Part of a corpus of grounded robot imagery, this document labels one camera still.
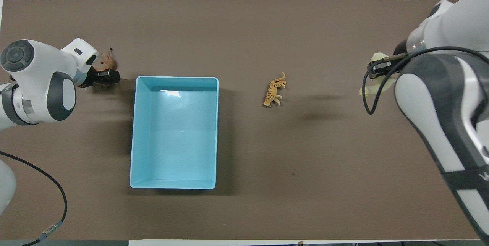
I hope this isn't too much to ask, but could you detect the brown lion toy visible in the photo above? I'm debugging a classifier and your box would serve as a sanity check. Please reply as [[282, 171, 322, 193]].
[[95, 47, 116, 72]]

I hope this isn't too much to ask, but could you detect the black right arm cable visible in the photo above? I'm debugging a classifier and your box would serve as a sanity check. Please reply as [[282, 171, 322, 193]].
[[362, 46, 489, 115]]

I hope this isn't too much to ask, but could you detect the orange striped tiger toy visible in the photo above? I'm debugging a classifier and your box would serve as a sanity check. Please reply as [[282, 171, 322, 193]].
[[263, 71, 287, 108]]

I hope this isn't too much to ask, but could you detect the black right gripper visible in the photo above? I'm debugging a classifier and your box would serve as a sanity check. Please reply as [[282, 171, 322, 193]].
[[368, 39, 409, 80]]

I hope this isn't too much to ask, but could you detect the brown table mat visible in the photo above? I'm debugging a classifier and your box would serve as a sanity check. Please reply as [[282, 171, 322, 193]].
[[0, 0, 482, 241]]

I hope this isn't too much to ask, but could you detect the light blue storage box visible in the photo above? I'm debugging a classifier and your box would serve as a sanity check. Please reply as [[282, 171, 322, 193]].
[[130, 76, 219, 190]]

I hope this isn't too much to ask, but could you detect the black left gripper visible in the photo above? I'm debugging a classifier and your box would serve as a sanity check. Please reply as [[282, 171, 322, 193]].
[[78, 65, 120, 88]]

